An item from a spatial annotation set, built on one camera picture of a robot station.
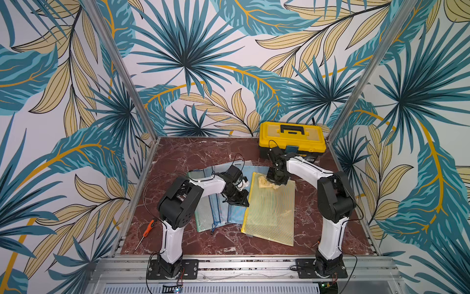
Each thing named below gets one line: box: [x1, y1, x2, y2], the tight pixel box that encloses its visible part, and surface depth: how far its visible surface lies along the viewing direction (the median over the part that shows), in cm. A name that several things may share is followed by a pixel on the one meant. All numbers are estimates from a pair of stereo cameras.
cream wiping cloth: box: [258, 175, 282, 190], surface depth 97 cm
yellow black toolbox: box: [258, 121, 327, 160], surface depth 100 cm
